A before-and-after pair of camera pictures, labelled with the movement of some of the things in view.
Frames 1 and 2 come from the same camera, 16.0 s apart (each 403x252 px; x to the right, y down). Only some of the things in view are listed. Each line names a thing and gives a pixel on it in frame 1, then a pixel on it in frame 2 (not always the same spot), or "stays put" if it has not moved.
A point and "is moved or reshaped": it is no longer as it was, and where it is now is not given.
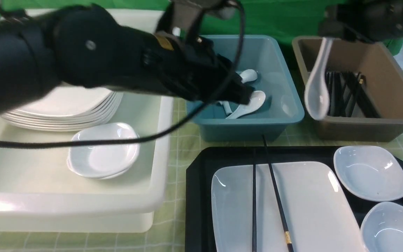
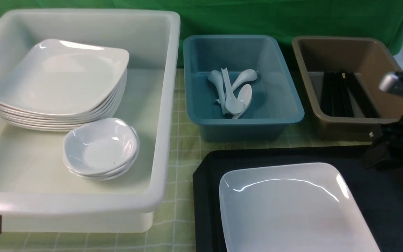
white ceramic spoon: (316, 99) is moved or reshaped
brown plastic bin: (371, 98) stays put
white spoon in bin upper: (248, 75) stays put
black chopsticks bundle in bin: (344, 90) stays put
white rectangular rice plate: (318, 218) is moved or reshaped
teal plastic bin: (275, 103) stays put
